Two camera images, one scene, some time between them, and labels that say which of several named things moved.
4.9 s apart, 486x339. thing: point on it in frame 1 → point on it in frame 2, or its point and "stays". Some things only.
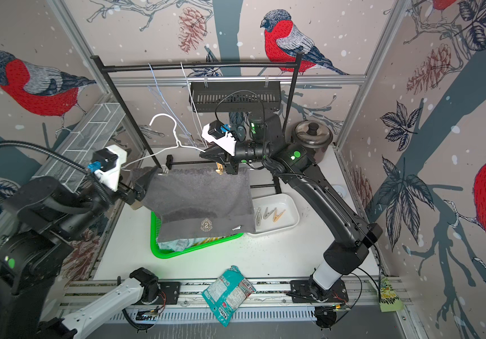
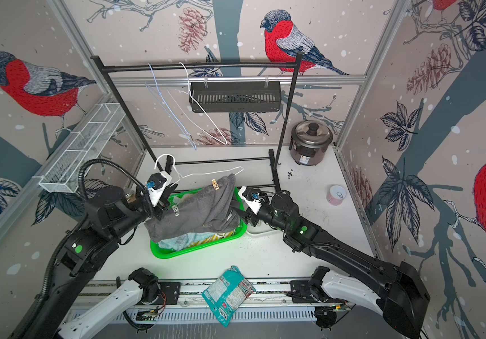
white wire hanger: (176, 143) → (193, 175)
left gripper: (141, 185) → (163, 203)
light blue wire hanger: (165, 106) stays
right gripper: (227, 159) → (246, 215)
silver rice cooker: (315, 135) stays
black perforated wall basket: (235, 97) stays
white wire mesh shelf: (93, 135) stays
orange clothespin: (220, 168) → (215, 184)
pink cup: (340, 191) stays
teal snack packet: (227, 294) stays
